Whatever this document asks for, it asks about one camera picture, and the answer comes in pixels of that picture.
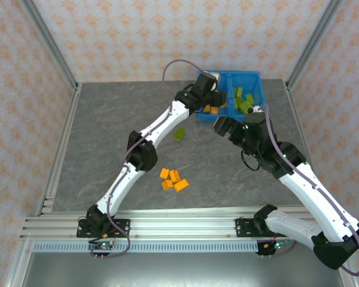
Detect blue plastic bin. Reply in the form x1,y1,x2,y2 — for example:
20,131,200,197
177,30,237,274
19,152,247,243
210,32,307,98
228,70,267,119
196,71,236,123

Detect orange rounded lego brick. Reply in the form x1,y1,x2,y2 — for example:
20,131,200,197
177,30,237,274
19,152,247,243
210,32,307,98
173,178,190,193

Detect small control board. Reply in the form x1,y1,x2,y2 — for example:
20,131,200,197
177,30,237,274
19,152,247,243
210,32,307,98
88,241,114,255
258,240,290,257

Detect grey metal panel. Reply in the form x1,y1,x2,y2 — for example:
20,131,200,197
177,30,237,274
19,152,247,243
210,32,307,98
20,252,346,287

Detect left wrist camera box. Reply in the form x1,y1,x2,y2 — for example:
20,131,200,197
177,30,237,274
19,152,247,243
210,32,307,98
202,70,221,91

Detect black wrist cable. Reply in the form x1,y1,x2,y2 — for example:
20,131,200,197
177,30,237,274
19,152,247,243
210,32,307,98
241,148,261,172

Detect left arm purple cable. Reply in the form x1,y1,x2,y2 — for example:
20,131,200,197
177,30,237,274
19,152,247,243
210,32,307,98
89,59,209,260

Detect aluminium side rail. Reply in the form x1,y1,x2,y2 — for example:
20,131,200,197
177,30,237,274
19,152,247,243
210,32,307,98
283,80,330,216
35,83,83,216

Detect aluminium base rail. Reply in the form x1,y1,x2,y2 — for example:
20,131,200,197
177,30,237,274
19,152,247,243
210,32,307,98
19,209,348,242

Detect aluminium upright post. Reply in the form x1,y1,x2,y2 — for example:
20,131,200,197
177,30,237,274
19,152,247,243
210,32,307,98
19,0,79,90
286,0,345,88

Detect grey slotted cable duct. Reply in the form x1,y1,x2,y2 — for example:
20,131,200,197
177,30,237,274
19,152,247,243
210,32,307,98
32,241,260,254

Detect aluminium lower frame post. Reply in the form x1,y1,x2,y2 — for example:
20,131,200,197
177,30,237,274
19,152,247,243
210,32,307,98
337,265,358,287
4,240,34,287

